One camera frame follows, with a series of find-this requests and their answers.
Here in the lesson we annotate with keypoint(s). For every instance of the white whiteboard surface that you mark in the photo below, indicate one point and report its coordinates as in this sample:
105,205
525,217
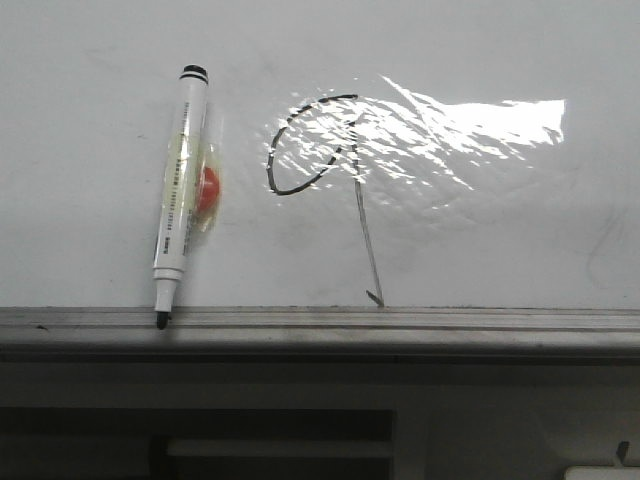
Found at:
455,153

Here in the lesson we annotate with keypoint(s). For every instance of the white box bottom right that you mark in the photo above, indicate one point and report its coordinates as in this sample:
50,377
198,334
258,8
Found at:
602,473

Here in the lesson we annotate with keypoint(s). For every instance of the white whiteboard marker pen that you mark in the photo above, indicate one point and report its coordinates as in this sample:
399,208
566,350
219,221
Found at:
180,186

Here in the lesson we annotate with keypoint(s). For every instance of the dark shelf unit below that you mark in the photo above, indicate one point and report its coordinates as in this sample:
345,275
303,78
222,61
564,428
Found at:
101,443

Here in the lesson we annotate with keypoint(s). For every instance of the aluminium whiteboard tray rail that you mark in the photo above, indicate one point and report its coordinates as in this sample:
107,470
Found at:
322,331

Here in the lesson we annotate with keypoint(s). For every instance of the red round magnet with tape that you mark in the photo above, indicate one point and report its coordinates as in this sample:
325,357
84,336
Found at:
210,183

